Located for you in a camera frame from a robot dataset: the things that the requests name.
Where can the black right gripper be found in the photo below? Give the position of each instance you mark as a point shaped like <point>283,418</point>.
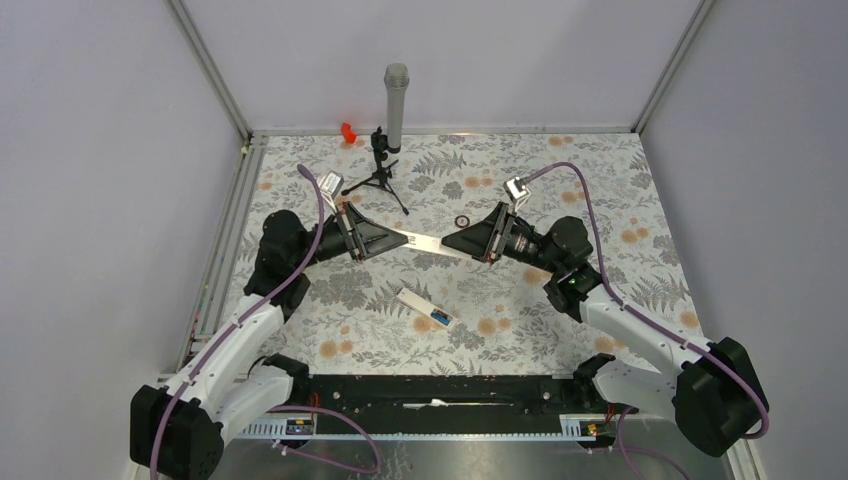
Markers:
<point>486,240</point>

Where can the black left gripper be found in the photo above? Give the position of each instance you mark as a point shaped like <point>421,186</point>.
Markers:
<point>367,239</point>

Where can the white remote battery cover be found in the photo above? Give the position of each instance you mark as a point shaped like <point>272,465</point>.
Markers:
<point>432,245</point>

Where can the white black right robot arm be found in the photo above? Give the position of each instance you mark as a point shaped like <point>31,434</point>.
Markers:
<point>709,389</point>

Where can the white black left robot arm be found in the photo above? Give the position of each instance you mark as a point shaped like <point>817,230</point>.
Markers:
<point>181,429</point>

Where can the brown poker chip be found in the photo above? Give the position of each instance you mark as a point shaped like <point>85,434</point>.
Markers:
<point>462,221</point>

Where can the black microphone stand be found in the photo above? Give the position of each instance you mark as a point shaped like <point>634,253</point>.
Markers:
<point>380,178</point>

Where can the orange plastic clip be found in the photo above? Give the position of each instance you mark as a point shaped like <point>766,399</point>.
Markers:
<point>348,133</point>

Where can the grey microphone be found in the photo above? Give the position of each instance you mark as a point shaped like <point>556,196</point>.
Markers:
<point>396,81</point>

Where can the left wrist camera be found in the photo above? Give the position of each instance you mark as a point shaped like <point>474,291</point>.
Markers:
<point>330,186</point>

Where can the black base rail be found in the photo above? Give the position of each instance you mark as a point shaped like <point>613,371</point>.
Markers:
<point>449,404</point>

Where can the slotted grey cable duct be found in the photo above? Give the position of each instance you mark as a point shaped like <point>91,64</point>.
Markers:
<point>282,428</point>

